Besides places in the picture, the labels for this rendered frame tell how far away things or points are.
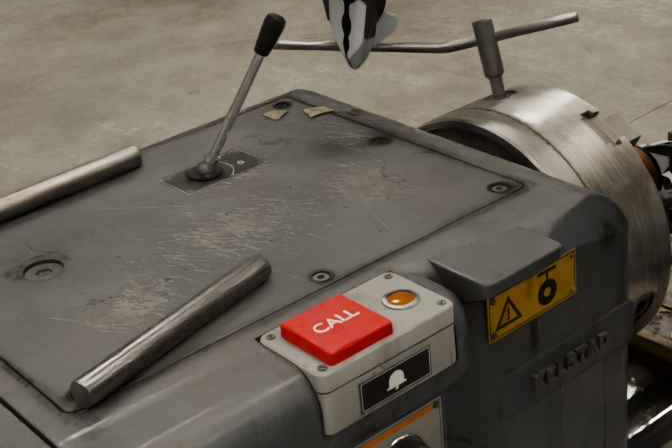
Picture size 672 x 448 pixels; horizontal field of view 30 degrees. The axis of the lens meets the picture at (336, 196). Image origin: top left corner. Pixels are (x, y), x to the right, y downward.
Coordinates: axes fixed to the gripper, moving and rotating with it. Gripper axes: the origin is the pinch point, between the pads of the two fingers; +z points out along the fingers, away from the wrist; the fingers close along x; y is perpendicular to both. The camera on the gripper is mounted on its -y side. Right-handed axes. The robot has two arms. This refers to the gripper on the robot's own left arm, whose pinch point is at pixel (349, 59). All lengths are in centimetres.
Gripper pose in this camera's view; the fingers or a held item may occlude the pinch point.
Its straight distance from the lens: 137.7
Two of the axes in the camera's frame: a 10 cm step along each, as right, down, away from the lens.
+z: -0.1, 8.5, 5.3
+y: 7.6, -3.4, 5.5
